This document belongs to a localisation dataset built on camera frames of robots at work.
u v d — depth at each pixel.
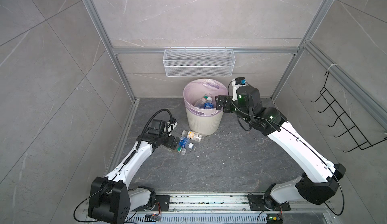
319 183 0.40
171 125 0.73
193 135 0.93
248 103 0.49
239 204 0.74
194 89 0.90
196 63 1.01
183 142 0.89
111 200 0.39
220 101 0.58
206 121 0.85
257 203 0.73
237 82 0.57
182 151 0.88
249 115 0.47
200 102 0.93
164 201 0.73
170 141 0.75
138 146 0.53
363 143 0.58
